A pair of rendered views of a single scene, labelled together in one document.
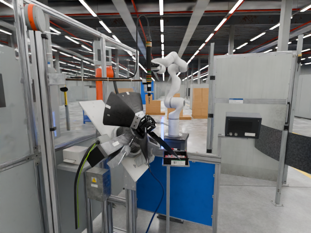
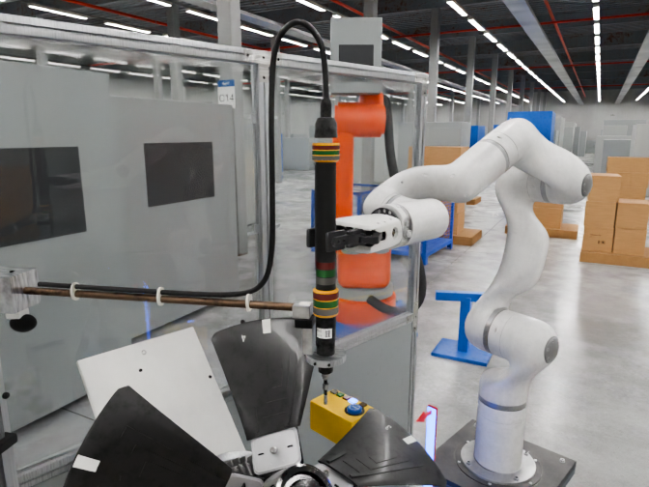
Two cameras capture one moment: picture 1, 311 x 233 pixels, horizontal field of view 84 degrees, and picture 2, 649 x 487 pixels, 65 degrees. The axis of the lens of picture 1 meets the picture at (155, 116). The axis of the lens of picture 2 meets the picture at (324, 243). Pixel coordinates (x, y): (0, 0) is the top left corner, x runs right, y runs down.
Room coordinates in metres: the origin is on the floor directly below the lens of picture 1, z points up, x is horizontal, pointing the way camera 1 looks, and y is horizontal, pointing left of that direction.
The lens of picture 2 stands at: (0.59, -0.30, 1.80)
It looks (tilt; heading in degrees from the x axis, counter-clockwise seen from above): 12 degrees down; 25
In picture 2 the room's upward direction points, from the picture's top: straight up
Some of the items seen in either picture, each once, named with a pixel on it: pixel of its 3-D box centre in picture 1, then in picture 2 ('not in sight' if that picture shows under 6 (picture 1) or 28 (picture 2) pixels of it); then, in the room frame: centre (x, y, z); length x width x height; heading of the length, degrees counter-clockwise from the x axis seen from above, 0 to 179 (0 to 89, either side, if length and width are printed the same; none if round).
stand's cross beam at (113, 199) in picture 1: (118, 200); not in sight; (1.28, 0.30, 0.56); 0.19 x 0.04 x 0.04; 70
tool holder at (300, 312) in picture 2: (147, 86); (320, 331); (1.33, 0.06, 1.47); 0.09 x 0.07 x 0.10; 105
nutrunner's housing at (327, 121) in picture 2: (148, 65); (325, 243); (1.33, 0.05, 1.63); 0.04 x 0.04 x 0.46
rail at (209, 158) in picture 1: (172, 153); not in sight; (1.64, -0.17, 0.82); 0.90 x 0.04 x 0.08; 70
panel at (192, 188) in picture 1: (171, 188); not in sight; (1.64, -0.17, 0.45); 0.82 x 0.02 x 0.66; 70
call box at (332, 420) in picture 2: not in sight; (342, 420); (1.77, 0.20, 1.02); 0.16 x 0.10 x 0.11; 70
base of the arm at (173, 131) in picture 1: (173, 127); (499, 431); (1.88, -0.20, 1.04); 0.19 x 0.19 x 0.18
